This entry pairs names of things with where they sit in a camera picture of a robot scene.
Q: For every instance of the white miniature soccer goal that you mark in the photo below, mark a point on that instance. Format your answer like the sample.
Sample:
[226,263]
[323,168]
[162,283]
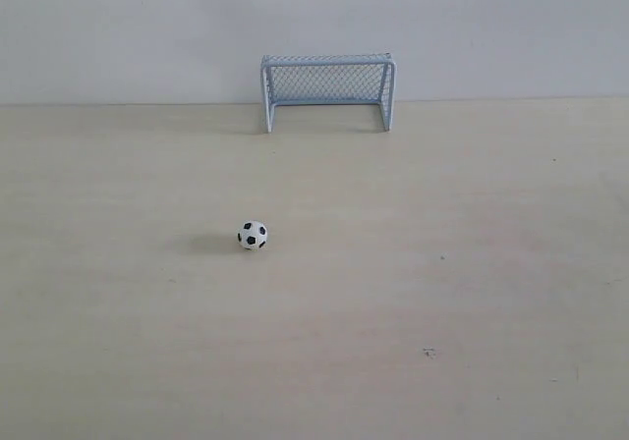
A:
[356,79]

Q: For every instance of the black and white soccer ball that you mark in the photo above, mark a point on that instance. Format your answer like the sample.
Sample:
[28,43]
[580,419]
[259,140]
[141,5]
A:
[252,235]

